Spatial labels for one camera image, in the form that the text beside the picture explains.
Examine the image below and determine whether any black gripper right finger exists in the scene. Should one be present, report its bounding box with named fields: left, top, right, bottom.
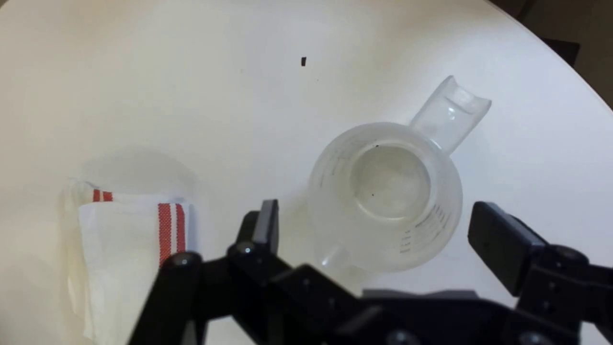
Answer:
left=467, top=200, right=613, bottom=329

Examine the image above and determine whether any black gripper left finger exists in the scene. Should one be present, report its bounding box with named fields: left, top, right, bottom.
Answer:
left=127, top=198, right=360, bottom=345

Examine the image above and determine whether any white towel with red stripes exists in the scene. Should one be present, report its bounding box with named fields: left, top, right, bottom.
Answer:
left=61, top=179, right=197, bottom=345

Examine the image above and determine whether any clear plastic measuring jug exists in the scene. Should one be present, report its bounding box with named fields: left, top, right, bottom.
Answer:
left=305, top=74, right=494, bottom=277

